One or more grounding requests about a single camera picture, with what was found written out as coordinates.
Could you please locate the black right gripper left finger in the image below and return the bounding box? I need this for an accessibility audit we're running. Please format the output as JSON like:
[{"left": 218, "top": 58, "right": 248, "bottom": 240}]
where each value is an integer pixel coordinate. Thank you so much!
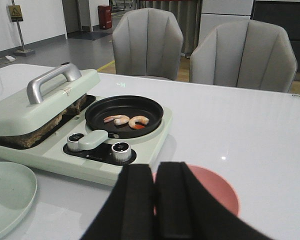
[{"left": 81, "top": 164, "right": 155, "bottom": 240}]

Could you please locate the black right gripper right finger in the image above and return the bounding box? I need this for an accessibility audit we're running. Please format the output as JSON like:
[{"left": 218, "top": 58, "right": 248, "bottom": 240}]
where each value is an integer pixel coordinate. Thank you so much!
[{"left": 155, "top": 162, "right": 268, "bottom": 240}]

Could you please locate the pink plastic bowl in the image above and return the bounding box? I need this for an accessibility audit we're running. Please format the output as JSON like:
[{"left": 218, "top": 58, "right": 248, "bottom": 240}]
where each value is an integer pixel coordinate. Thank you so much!
[{"left": 151, "top": 164, "right": 240, "bottom": 217}]

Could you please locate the pink shrimp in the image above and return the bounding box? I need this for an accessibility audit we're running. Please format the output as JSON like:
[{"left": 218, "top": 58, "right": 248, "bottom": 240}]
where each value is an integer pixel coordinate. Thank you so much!
[
  {"left": 103, "top": 115, "right": 130, "bottom": 126},
  {"left": 128, "top": 115, "right": 149, "bottom": 130}
]

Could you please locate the bread slice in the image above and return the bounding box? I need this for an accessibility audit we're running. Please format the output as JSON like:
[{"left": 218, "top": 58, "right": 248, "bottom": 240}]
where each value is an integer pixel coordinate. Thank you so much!
[
  {"left": 65, "top": 94, "right": 87, "bottom": 115},
  {"left": 0, "top": 110, "right": 72, "bottom": 149}
]

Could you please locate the mint green breakfast maker base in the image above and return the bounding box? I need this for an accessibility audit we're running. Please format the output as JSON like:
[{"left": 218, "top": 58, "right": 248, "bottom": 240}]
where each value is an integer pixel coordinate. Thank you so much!
[{"left": 0, "top": 95, "right": 173, "bottom": 186}]

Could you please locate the right silver control knob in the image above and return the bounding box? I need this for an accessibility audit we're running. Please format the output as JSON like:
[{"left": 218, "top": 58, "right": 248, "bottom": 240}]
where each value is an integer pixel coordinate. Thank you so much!
[{"left": 111, "top": 141, "right": 132, "bottom": 163}]

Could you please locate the silver control knob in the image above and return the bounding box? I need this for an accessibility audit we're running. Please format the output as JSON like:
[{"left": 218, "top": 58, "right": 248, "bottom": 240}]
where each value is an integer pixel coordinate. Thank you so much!
[
  {"left": 111, "top": 141, "right": 132, "bottom": 163},
  {"left": 67, "top": 132, "right": 85, "bottom": 152}
]

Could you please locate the left silver control knob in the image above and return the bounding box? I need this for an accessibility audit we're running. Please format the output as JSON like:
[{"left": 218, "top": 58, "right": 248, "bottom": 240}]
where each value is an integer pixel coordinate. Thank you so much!
[{"left": 67, "top": 132, "right": 85, "bottom": 152}]

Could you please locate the black round frying pan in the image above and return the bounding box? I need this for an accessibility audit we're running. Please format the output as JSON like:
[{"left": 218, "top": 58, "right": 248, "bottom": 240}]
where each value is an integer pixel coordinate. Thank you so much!
[{"left": 85, "top": 95, "right": 164, "bottom": 139}]

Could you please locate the mint green round plate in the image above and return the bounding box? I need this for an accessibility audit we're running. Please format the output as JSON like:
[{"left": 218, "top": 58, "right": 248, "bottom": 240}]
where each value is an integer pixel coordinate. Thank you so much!
[{"left": 0, "top": 161, "right": 38, "bottom": 239}]

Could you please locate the right beige armchair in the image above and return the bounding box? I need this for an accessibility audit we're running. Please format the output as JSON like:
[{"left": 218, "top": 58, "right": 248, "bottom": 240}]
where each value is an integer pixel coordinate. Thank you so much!
[{"left": 189, "top": 19, "right": 298, "bottom": 93}]

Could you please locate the beige armchair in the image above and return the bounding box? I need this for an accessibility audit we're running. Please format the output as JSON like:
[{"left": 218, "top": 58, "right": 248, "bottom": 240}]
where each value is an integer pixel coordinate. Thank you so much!
[
  {"left": 112, "top": 8, "right": 184, "bottom": 81},
  {"left": 189, "top": 19, "right": 298, "bottom": 93}
]

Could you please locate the left beige armchair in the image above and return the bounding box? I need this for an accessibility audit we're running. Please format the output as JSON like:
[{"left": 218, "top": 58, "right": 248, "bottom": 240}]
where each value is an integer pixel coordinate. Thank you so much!
[{"left": 112, "top": 8, "right": 184, "bottom": 81}]

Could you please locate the white floor power strip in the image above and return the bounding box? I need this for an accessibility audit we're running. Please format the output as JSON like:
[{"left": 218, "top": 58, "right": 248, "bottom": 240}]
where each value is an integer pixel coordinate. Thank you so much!
[{"left": 4, "top": 55, "right": 16, "bottom": 62}]

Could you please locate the white cabinet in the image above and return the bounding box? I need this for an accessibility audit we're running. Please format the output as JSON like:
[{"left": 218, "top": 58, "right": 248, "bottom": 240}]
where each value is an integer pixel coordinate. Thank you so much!
[{"left": 198, "top": 0, "right": 254, "bottom": 44}]

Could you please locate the red trash bin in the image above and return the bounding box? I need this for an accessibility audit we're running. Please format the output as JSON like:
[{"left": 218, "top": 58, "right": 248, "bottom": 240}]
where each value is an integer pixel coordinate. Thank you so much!
[{"left": 98, "top": 4, "right": 112, "bottom": 30}]

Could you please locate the dark counter with white top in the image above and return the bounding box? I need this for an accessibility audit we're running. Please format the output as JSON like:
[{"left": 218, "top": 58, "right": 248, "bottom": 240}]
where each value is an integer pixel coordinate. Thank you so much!
[{"left": 249, "top": 0, "right": 300, "bottom": 82}]

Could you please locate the yellow warning sign post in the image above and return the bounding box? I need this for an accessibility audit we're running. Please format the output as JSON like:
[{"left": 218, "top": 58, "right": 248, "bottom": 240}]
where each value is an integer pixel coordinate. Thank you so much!
[{"left": 8, "top": 0, "right": 35, "bottom": 57}]

